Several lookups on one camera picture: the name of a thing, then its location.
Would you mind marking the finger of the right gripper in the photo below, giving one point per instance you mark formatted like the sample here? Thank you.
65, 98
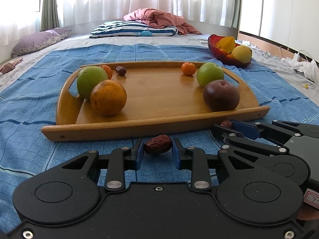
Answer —
277, 132
235, 138

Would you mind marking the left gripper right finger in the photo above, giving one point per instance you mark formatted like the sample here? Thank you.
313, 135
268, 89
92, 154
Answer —
248, 186

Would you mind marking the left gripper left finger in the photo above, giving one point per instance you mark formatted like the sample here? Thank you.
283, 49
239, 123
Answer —
73, 189

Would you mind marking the small dark red date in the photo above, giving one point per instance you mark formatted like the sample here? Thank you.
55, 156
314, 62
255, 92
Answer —
226, 123

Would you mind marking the small tangerine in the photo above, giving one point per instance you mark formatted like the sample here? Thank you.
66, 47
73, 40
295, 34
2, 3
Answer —
188, 68

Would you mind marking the wrinkled red date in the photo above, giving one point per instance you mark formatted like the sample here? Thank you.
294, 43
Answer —
121, 71

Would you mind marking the small orange mandarin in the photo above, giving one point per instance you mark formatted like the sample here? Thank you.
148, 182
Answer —
108, 70

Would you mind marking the right hand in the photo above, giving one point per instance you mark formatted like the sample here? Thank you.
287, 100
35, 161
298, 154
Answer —
308, 213

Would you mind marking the dark red apple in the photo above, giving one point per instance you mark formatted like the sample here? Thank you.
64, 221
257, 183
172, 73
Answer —
221, 95

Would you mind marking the white clothes pile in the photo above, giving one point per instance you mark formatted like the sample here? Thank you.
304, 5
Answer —
308, 69

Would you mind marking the right green apple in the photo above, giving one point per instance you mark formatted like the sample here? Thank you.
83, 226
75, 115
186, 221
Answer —
209, 72

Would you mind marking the green apple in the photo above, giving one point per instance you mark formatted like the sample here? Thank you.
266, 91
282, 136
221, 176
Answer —
87, 78
209, 72

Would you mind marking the wooden serving tray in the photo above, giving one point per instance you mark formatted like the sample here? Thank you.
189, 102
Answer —
161, 100

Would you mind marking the red glass fruit bowl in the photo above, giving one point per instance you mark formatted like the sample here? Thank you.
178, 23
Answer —
228, 60

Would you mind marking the yellow pear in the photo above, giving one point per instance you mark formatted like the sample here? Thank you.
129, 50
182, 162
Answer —
242, 53

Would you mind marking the small orange in bowl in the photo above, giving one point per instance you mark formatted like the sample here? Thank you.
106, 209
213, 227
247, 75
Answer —
224, 52

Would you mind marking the yellow starfruit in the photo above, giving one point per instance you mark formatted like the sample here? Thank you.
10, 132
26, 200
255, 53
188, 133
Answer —
227, 44

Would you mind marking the blue checked blanket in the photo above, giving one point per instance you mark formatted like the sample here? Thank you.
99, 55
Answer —
30, 103

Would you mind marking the large orange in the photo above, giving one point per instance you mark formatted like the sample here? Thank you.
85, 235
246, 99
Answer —
108, 97

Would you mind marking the left green apple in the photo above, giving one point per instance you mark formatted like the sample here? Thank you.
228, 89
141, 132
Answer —
87, 78

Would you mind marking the pink crumpled quilt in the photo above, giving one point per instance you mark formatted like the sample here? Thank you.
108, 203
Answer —
159, 19

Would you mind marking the white sheer curtain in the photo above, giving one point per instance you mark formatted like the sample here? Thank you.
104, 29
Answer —
20, 18

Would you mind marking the green drape right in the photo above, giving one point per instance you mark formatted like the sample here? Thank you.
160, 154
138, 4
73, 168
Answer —
236, 14

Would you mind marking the green drape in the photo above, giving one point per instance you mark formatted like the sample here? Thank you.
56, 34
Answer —
236, 14
49, 15

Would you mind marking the brown clothes pile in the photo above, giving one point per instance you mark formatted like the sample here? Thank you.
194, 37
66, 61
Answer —
9, 66

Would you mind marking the blue striped pillow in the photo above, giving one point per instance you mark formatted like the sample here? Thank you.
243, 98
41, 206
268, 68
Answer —
131, 28

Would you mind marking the purple pillow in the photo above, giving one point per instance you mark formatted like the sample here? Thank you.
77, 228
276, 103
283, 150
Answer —
38, 41

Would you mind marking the green drape left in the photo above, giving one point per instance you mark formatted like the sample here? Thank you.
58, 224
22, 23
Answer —
49, 15

